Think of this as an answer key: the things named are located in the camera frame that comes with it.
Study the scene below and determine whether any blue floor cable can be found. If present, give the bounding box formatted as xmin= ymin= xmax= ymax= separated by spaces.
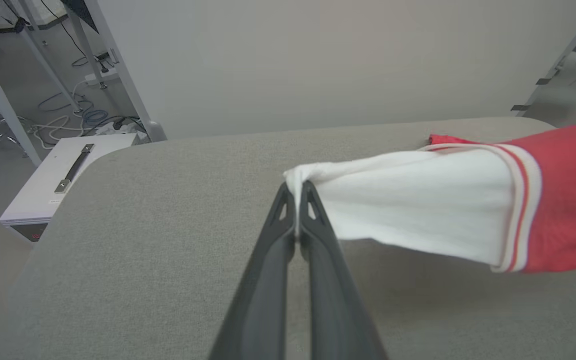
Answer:
xmin=38 ymin=92 xmax=110 ymax=127

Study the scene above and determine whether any black metal case handle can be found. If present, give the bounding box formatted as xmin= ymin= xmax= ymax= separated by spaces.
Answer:
xmin=54 ymin=143 xmax=96 ymax=195

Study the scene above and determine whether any white floor cable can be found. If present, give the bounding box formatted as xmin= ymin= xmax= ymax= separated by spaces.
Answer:
xmin=30 ymin=81 xmax=96 ymax=151

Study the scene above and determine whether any black floor cable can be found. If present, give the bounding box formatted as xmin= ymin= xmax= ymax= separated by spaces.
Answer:
xmin=79 ymin=115 xmax=145 ymax=138

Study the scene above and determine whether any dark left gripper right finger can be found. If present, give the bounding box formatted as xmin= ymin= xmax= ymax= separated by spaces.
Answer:
xmin=299 ymin=180 xmax=389 ymax=360

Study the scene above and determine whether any grey metal frame post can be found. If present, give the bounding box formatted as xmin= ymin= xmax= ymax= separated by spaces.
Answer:
xmin=510 ymin=0 xmax=576 ymax=118

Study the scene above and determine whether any red and white garment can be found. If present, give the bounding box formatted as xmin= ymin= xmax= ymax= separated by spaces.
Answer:
xmin=283 ymin=117 xmax=576 ymax=274

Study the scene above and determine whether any black hanging cable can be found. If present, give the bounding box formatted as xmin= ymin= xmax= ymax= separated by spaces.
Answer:
xmin=40 ymin=0 xmax=115 ymax=73

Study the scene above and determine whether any black bracket bar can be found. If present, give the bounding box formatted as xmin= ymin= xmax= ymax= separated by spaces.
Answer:
xmin=0 ymin=15 xmax=70 ymax=37

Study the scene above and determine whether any white partition post with foot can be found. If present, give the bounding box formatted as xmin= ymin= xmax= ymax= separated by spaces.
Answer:
xmin=82 ymin=0 xmax=168 ymax=143

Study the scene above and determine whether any black triangular panel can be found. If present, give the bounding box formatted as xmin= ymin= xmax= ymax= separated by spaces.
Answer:
xmin=60 ymin=0 xmax=100 ymax=34

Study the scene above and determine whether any white flat equipment case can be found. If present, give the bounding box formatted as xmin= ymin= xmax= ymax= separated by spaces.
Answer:
xmin=0 ymin=133 xmax=142 ymax=244

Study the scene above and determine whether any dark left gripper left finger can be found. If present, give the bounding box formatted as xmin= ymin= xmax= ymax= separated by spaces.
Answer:
xmin=208 ymin=182 xmax=298 ymax=360

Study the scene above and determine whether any thin grey table leg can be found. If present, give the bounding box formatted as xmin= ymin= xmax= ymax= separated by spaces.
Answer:
xmin=14 ymin=24 xmax=83 ymax=114
xmin=70 ymin=10 xmax=108 ymax=91

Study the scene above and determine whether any white power strip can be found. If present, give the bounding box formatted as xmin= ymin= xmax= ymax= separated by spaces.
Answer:
xmin=84 ymin=69 xmax=120 ymax=87

